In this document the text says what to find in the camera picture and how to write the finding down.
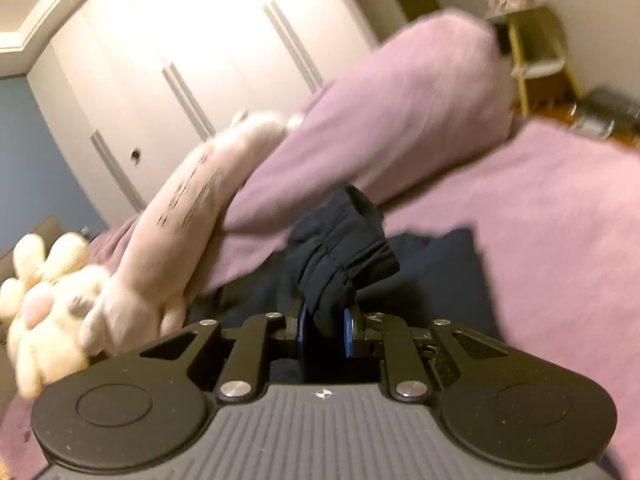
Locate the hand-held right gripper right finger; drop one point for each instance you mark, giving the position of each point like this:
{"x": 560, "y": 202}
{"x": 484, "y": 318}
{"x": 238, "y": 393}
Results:
{"x": 347, "y": 335}

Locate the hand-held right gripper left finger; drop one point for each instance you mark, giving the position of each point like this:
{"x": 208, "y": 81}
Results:
{"x": 302, "y": 332}

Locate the navy blue pants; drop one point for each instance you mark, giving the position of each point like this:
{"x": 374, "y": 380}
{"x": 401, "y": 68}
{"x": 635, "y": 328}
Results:
{"x": 340, "y": 250}

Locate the long pink plush cat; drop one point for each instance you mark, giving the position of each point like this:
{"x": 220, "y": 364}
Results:
{"x": 165, "y": 240}

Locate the cream flower plush toy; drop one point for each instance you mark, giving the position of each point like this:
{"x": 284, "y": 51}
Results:
{"x": 45, "y": 340}

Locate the grey padded headboard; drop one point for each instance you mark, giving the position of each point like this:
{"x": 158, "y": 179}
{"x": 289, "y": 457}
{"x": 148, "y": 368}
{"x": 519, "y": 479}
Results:
{"x": 40, "y": 232}

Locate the white wardrobe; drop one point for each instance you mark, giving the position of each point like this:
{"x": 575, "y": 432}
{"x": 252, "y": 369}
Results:
{"x": 200, "y": 20}

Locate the yellow side table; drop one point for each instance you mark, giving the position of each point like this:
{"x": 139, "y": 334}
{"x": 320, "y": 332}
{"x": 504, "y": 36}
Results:
{"x": 537, "y": 35}

